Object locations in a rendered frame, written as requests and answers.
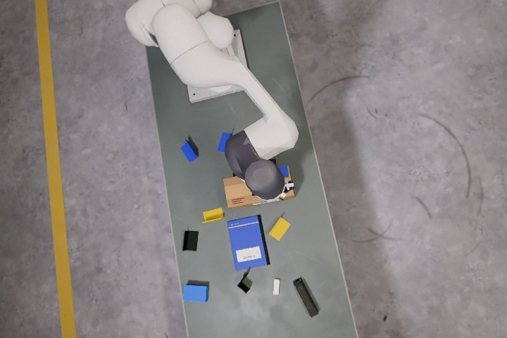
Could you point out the blue rectangular block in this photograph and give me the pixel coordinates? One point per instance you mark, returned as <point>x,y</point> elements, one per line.
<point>196,292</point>

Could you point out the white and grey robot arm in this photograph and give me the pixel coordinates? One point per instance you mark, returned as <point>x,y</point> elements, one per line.
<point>192,43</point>

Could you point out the brown cardboard box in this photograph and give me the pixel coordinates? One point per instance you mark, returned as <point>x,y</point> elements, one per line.
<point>238,194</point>

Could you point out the blue notebook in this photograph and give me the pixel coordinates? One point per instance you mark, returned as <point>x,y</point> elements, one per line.
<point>248,243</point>

